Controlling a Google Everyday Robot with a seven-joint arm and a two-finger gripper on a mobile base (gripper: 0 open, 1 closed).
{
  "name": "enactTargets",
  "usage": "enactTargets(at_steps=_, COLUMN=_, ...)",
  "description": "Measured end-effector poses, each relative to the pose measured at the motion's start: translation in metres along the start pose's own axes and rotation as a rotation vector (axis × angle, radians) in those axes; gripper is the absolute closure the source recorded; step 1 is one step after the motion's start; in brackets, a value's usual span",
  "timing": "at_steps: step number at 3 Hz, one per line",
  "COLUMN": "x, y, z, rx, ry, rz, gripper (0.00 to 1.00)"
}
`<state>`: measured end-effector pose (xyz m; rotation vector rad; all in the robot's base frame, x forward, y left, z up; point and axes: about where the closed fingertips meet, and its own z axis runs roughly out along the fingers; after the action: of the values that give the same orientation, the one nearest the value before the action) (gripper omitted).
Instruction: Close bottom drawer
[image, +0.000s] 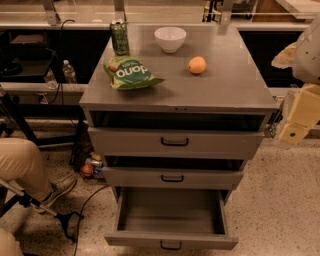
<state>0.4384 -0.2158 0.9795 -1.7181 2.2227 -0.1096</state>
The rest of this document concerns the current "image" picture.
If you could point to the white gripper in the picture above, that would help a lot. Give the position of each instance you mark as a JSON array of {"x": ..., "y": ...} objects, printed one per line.
[{"x": 308, "y": 60}]

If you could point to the grey bottom drawer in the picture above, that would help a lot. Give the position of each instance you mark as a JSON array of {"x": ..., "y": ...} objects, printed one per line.
[{"x": 171, "y": 219}]

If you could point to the grey drawer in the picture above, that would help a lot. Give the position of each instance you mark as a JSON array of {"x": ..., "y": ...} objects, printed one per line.
[
  {"x": 172, "y": 178},
  {"x": 175, "y": 143},
  {"x": 171, "y": 219}
]

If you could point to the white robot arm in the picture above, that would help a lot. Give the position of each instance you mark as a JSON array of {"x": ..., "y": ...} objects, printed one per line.
[{"x": 303, "y": 57}]

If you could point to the grey metal drawer cabinet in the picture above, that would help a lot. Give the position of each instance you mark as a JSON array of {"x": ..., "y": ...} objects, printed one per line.
[{"x": 230, "y": 95}]

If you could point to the grey middle drawer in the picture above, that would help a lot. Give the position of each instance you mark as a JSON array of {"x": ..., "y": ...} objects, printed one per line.
[{"x": 172, "y": 178}]

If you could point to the grey top drawer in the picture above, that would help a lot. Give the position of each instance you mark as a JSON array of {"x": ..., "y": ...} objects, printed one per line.
[{"x": 175, "y": 143}]

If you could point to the orange fruit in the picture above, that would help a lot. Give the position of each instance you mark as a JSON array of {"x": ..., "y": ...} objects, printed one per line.
[{"x": 197, "y": 65}]

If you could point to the white ceramic bowl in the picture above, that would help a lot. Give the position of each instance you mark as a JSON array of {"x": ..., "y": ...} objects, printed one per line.
[{"x": 170, "y": 39}]

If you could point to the green chip bag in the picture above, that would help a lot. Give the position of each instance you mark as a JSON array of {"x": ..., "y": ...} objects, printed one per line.
[{"x": 128, "y": 73}]

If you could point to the green soda can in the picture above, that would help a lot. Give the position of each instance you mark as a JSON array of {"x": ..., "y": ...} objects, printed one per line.
[{"x": 119, "y": 37}]

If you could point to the silver can on floor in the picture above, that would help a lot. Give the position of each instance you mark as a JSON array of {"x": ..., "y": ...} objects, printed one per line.
[{"x": 94, "y": 162}]

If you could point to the red apple on floor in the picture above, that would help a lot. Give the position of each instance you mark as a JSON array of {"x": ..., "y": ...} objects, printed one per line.
[{"x": 87, "y": 170}]

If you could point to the clear plastic water bottle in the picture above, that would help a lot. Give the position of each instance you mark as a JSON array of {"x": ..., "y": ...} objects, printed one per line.
[{"x": 69, "y": 72}]

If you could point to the grey sneaker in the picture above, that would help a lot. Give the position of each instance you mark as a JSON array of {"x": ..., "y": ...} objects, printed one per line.
[{"x": 59, "y": 189}]

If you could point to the person leg beige trousers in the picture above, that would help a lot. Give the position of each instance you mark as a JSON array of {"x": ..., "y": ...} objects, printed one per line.
[{"x": 21, "y": 161}]

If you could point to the black side table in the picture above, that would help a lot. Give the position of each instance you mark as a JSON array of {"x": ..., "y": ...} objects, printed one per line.
[{"x": 24, "y": 62}]

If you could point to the black tripod stand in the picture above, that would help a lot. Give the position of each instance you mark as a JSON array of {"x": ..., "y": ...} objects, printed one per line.
[{"x": 11, "y": 195}]

